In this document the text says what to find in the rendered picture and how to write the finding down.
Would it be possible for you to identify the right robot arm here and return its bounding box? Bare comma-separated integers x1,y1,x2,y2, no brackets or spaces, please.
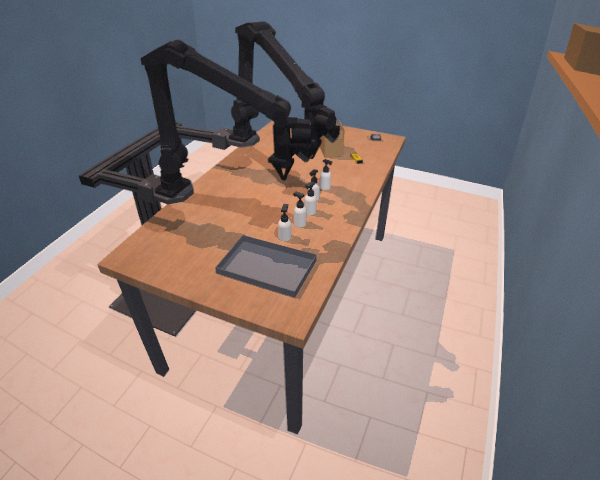
141,40,314,198

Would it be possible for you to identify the white pump bottle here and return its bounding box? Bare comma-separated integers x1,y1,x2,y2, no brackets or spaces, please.
309,169,320,201
293,191,306,227
320,159,332,190
278,204,291,241
304,181,317,215

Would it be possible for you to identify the brown cardboard box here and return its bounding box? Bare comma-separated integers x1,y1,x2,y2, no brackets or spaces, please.
320,123,345,158

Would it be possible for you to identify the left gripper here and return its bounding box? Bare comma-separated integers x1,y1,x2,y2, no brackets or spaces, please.
311,124,322,159

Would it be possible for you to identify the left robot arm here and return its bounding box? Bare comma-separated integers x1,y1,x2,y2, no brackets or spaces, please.
229,21,340,143

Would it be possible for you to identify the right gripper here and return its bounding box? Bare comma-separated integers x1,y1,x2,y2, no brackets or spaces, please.
268,140,294,180

